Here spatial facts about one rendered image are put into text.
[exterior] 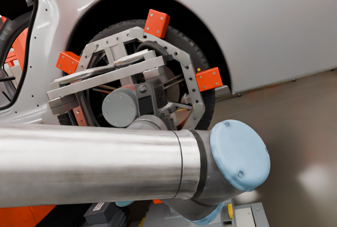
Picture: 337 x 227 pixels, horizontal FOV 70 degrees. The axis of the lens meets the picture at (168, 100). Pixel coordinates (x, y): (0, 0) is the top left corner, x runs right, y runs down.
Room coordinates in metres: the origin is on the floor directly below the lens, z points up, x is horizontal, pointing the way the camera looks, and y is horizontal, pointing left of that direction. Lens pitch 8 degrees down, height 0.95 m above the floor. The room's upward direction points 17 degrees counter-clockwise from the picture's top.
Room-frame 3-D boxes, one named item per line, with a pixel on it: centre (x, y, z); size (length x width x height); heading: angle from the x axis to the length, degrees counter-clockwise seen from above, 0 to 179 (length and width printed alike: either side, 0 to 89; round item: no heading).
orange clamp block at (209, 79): (0.92, -0.17, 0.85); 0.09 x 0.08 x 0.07; 77
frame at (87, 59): (0.99, 0.13, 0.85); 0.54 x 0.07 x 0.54; 77
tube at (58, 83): (0.89, 0.26, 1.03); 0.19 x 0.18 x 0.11; 167
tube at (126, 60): (0.85, 0.07, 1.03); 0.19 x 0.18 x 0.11; 167
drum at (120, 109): (0.92, 0.15, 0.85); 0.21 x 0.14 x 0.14; 167
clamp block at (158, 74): (0.75, 0.02, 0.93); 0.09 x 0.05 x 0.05; 167
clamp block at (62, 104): (0.83, 0.35, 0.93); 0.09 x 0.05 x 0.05; 167
